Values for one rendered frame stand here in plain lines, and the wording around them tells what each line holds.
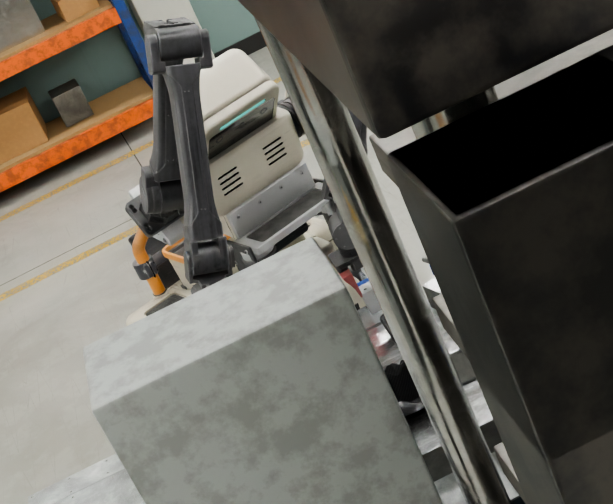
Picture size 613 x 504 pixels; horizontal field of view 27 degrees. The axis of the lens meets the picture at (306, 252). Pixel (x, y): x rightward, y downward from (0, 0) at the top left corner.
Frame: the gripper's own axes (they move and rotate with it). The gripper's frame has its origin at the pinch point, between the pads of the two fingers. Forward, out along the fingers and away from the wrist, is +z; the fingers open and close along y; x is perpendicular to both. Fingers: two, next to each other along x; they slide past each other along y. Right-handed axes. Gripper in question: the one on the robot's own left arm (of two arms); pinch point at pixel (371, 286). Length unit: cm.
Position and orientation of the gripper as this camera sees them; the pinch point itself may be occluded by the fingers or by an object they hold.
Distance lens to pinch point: 248.6
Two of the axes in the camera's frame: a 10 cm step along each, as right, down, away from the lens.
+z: 3.8, 8.1, 4.4
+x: -2.4, -3.7, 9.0
